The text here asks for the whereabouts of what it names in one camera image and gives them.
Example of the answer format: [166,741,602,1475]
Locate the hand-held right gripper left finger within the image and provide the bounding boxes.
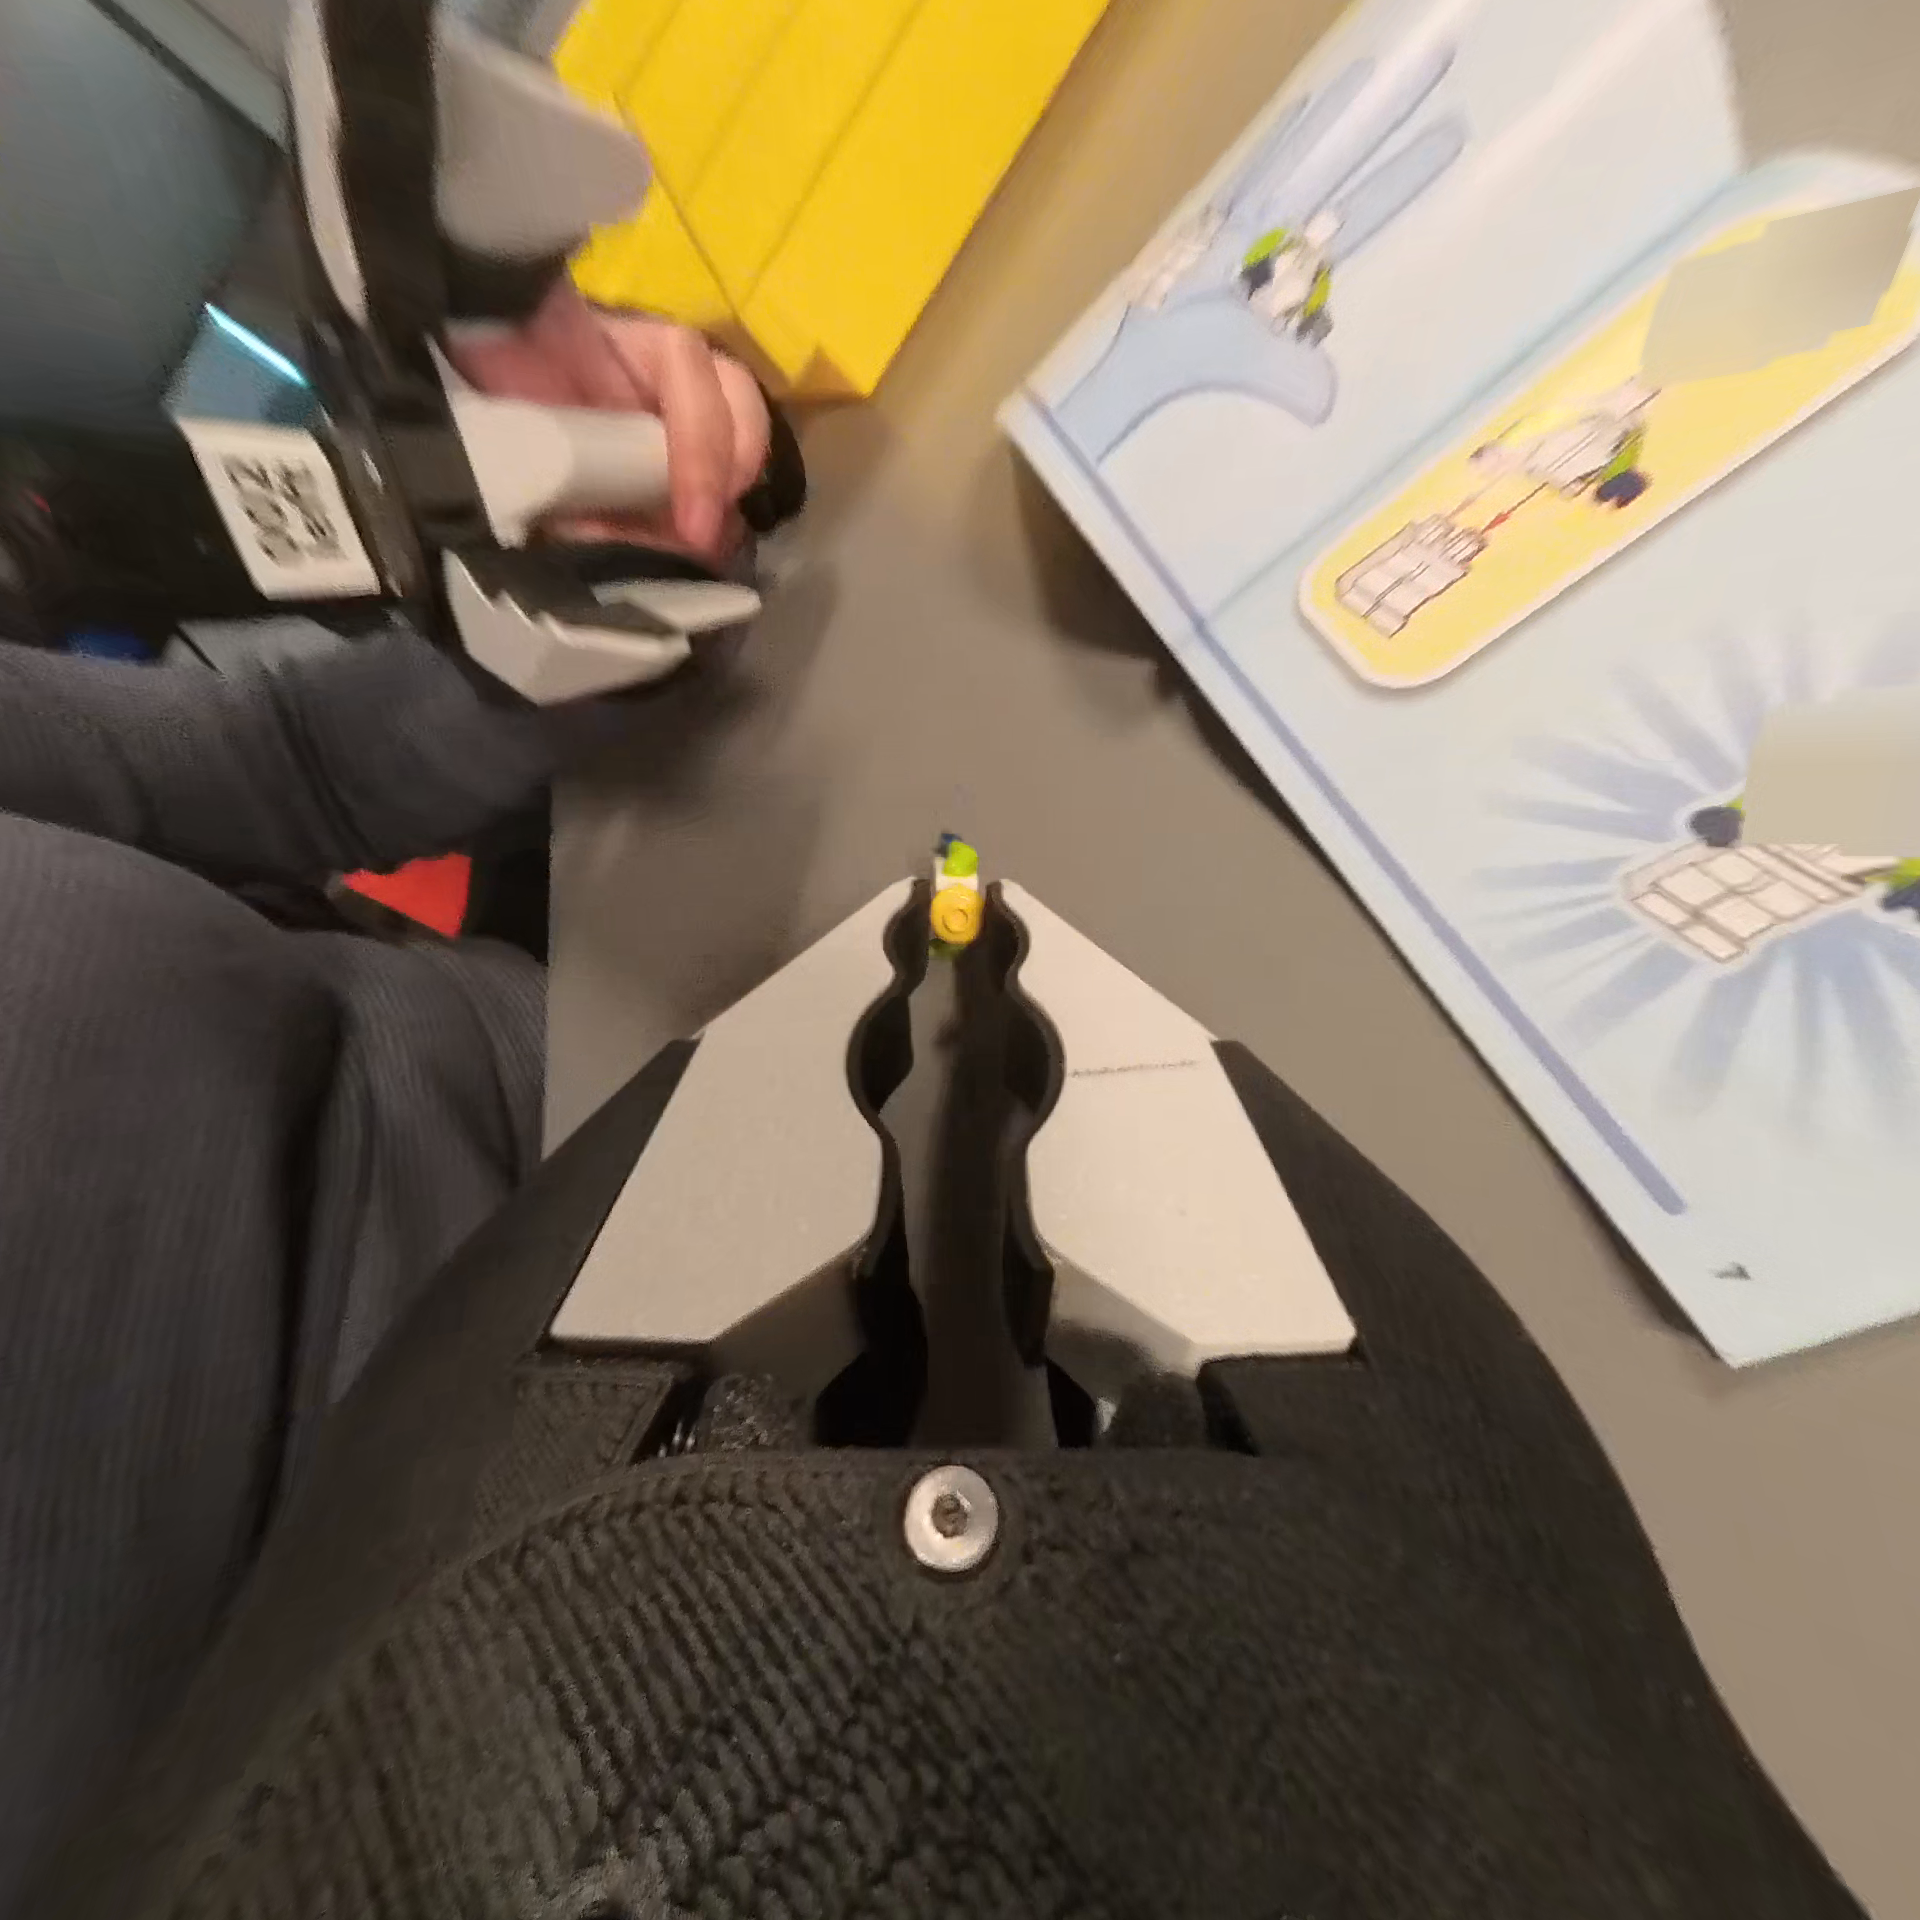
[549,877,930,1374]

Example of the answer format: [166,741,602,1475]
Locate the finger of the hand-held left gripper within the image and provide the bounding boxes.
[532,541,771,645]
[438,543,697,711]

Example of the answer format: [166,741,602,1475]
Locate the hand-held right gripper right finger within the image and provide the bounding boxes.
[982,880,1361,1374]

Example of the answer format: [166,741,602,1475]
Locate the yellow plastic bin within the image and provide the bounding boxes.
[549,0,1120,409]

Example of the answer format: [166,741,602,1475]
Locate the lego instruction booklet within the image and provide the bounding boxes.
[994,0,1920,1370]

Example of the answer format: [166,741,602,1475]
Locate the person's left forearm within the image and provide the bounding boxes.
[0,623,632,902]

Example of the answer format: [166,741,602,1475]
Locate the person's left hand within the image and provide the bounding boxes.
[447,282,787,561]

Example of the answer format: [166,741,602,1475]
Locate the black monitor screen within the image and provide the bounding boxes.
[0,0,302,438]

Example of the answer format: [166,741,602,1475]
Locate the small red object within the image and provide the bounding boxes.
[332,848,480,944]

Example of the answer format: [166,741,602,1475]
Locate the person's grey sweater torso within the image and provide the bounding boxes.
[0,810,555,1920]

